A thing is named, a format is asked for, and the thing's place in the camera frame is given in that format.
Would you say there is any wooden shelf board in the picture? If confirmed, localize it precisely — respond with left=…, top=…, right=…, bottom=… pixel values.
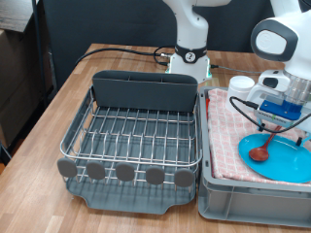
left=0, top=0, right=37, bottom=33

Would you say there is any metal wire dish rack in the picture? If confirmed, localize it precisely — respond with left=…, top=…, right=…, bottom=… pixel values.
left=58, top=85, right=203, bottom=195

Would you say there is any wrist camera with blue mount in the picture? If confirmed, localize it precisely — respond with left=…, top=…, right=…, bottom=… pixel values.
left=253, top=98, right=304, bottom=128

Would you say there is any white mug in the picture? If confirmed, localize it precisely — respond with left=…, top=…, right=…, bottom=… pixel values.
left=226, top=75, right=256, bottom=111

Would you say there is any black metal post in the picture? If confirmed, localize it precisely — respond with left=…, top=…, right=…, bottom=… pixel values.
left=31, top=0, right=52, bottom=108

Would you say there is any dark grey cutlery holder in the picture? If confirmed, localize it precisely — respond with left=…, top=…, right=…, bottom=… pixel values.
left=91, top=70, right=199, bottom=114

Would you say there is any dark red wooden spoon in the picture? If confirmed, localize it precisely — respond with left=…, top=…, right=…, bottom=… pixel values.
left=248, top=125, right=283, bottom=163

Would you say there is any pink checkered cloth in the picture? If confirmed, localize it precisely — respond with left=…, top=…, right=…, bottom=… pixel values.
left=207, top=87, right=311, bottom=187

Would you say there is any cardboard box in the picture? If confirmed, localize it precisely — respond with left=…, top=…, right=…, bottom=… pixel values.
left=0, top=28, right=54, bottom=149

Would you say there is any blue plastic plate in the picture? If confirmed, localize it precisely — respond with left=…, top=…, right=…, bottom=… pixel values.
left=237, top=133, right=311, bottom=184

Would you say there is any grey plastic crate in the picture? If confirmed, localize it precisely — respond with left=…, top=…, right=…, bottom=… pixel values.
left=197, top=85, right=311, bottom=229

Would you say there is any thick black cable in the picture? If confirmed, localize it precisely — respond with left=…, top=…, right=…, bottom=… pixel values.
left=75, top=48, right=163, bottom=66

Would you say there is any black camera cable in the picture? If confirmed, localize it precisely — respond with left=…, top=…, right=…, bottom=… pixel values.
left=228, top=95, right=311, bottom=134

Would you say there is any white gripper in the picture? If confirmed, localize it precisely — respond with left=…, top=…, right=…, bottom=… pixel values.
left=246, top=84, right=311, bottom=148

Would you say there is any grey drain tray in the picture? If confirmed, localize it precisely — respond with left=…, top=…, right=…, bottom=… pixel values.
left=62, top=90, right=199, bottom=216

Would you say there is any black looped cable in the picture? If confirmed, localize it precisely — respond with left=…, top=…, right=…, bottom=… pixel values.
left=153, top=45, right=178, bottom=67

